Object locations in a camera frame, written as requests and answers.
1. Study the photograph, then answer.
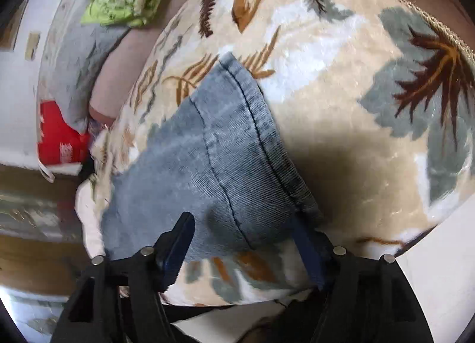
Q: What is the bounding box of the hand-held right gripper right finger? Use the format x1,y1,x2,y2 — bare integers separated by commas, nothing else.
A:
291,216,436,343

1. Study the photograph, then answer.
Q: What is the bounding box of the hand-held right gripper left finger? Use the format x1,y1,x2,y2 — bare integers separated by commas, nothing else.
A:
55,211,196,343

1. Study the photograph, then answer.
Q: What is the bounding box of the grey corduroy garment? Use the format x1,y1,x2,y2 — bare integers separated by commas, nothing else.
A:
100,52,324,263

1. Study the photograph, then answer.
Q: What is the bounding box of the red and white bag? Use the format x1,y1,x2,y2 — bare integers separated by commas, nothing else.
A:
36,100,92,181

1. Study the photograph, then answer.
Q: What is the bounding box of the beige leaf print blanket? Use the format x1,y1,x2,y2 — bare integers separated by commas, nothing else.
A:
74,0,475,307

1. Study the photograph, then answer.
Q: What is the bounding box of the pink bed sheet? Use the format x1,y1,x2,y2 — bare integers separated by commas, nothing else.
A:
88,0,220,125

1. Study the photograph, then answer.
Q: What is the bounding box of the grey cloth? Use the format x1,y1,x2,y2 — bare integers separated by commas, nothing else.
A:
47,23,131,135

